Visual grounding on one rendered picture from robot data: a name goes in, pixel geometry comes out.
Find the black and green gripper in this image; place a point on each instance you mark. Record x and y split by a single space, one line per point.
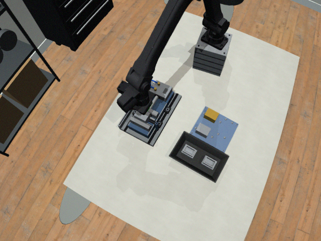
145 104

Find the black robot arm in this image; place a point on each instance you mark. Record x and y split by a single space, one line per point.
140 75

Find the yellow brass block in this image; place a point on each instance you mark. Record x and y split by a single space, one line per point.
211 115

